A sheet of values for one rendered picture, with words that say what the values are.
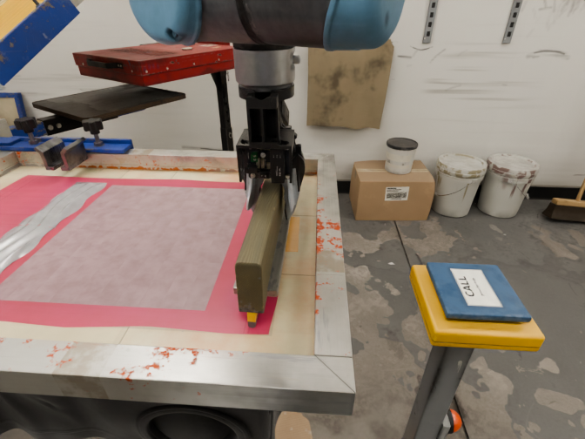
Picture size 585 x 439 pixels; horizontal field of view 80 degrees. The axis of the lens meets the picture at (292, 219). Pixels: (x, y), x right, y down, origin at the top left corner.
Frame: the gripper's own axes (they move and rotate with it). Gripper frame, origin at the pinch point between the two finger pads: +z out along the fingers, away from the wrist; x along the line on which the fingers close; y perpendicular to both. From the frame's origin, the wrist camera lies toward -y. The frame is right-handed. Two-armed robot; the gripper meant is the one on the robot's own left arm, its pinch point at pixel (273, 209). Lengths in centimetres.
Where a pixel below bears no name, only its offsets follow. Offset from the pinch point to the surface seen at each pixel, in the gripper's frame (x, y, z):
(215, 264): -8.0, 9.0, 4.5
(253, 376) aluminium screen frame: 1.3, 29.3, 0.2
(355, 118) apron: 34, -190, 44
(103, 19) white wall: -131, -200, -14
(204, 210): -14.2, -6.7, 4.9
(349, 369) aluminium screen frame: 10.4, 28.0, 0.3
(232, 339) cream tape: -2.5, 22.3, 4.2
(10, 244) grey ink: -42.0, 6.5, 4.0
